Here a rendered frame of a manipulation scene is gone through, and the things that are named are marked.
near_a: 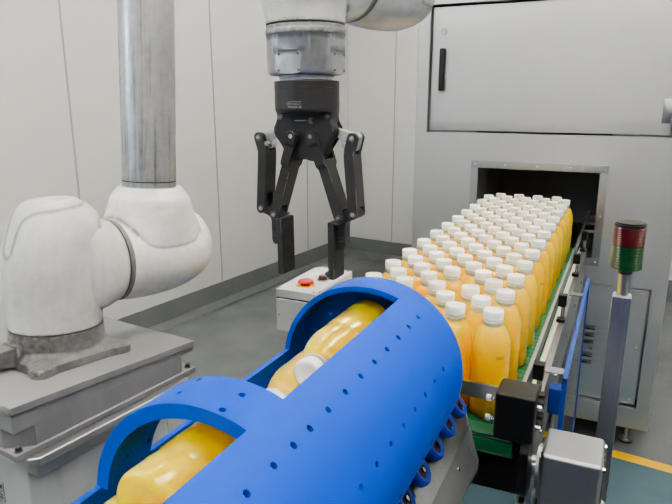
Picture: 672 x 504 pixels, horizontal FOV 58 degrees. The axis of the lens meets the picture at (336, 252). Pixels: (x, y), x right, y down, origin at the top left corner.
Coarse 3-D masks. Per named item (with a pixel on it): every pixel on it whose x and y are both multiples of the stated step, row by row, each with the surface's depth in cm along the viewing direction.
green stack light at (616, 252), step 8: (616, 248) 128; (624, 248) 126; (632, 248) 126; (640, 248) 126; (616, 256) 128; (624, 256) 127; (632, 256) 126; (640, 256) 126; (616, 264) 128; (624, 264) 127; (632, 264) 126; (640, 264) 127
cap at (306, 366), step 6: (300, 360) 79; (306, 360) 78; (312, 360) 78; (318, 360) 79; (300, 366) 79; (306, 366) 78; (312, 366) 78; (318, 366) 78; (294, 372) 79; (300, 372) 79; (306, 372) 78; (312, 372) 78; (300, 378) 79; (306, 378) 79
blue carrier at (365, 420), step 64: (320, 320) 103; (384, 320) 82; (192, 384) 62; (256, 384) 92; (320, 384) 65; (384, 384) 71; (448, 384) 87; (128, 448) 65; (256, 448) 53; (320, 448) 58; (384, 448) 66
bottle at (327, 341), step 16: (368, 304) 94; (336, 320) 87; (352, 320) 88; (368, 320) 90; (320, 336) 82; (336, 336) 82; (352, 336) 84; (304, 352) 82; (320, 352) 81; (336, 352) 81
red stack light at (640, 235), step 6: (618, 228) 127; (624, 228) 126; (618, 234) 127; (624, 234) 126; (630, 234) 125; (636, 234) 125; (642, 234) 125; (612, 240) 129; (618, 240) 127; (624, 240) 126; (630, 240) 125; (636, 240) 125; (642, 240) 125; (618, 246) 127; (624, 246) 126; (630, 246) 126; (636, 246) 125; (642, 246) 126
